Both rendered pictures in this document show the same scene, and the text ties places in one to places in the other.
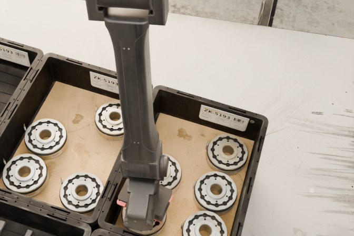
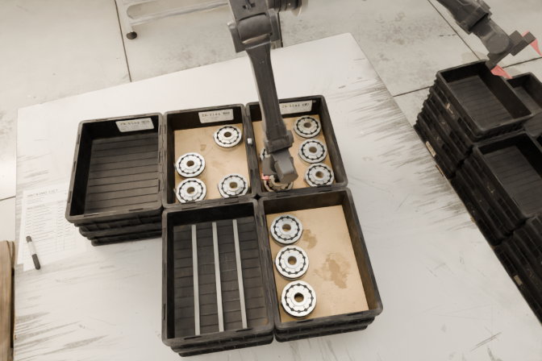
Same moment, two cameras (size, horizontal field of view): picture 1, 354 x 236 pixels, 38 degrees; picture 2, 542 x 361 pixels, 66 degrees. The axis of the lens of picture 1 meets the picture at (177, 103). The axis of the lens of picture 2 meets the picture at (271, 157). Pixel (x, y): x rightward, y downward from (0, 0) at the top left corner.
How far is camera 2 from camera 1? 0.38 m
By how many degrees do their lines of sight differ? 10
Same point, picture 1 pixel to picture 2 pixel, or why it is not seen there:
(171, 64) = (237, 94)
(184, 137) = not seen: hidden behind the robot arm
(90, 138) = (218, 155)
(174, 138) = not seen: hidden behind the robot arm
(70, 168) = (216, 177)
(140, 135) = (277, 118)
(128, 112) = (268, 105)
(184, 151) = not seen: hidden behind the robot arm
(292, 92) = (321, 80)
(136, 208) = (285, 167)
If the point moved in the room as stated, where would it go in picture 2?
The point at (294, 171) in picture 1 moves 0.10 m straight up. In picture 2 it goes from (346, 126) to (350, 110)
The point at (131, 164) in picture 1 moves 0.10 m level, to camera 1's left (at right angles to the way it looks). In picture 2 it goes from (273, 142) to (239, 151)
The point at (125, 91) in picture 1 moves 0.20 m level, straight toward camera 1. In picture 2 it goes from (264, 91) to (306, 149)
